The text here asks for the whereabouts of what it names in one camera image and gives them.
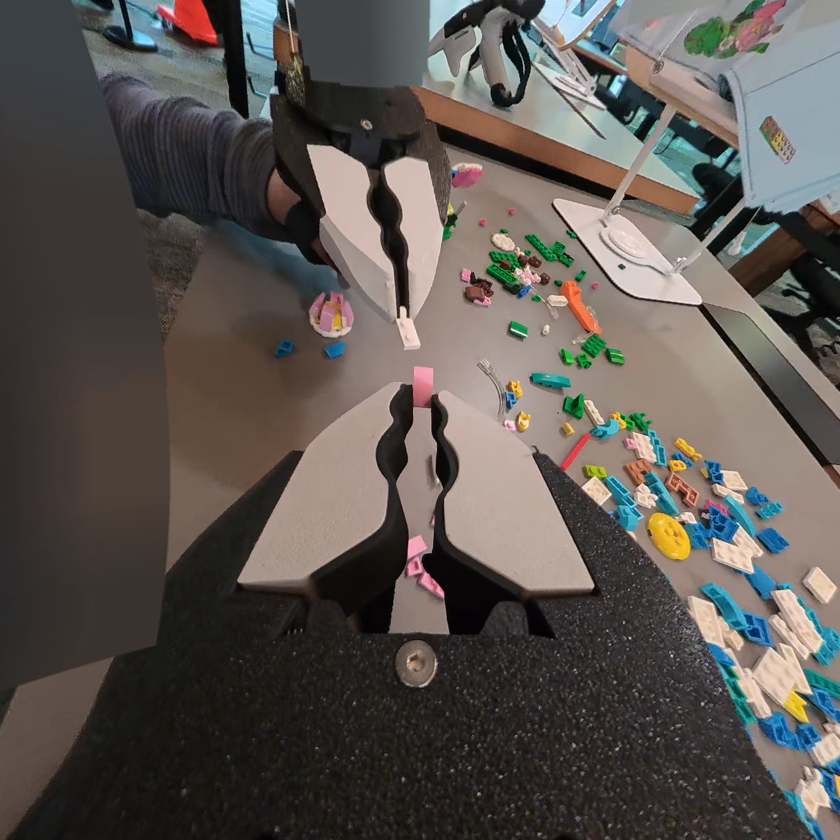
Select pink flower lego assembly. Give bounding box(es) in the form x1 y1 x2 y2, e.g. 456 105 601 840
308 290 355 339

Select pile of blue white lego bricks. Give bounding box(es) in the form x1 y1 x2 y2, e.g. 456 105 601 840
502 372 840 840

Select clear curved lego piece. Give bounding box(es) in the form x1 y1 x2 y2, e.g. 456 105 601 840
478 357 510 422

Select yellow round lego piece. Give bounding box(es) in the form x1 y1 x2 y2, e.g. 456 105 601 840
646 512 691 560

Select orange traffic cone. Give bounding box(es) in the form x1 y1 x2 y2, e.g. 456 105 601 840
157 0 219 46

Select open lego instruction pages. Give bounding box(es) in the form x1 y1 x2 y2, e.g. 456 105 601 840
617 0 840 214

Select spare hand-held gripper device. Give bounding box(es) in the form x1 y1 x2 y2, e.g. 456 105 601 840
430 0 546 108

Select person's left hand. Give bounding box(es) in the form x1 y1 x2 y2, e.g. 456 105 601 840
264 166 304 225

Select pile of green brown lego bricks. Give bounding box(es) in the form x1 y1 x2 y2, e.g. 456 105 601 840
459 226 578 342

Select black metal pole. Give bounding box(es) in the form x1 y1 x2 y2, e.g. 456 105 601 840
223 0 250 119

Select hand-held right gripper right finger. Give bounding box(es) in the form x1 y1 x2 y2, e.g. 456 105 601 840
430 390 596 614

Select orange lego carrot piece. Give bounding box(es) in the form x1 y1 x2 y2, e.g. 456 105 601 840
561 281 602 333

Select white booklet stand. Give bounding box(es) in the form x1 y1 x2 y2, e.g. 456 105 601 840
553 98 703 306

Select wooden top desk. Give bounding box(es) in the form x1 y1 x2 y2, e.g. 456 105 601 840
420 39 700 214

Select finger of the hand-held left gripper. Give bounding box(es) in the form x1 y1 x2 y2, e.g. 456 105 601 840
306 144 401 324
384 156 444 319

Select person's left forearm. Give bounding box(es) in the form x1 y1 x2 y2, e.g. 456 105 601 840
101 74 277 240

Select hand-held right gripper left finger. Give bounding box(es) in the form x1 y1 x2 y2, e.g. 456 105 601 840
238 382 416 618

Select black floor stand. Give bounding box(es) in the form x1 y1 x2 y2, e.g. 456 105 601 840
104 0 160 52

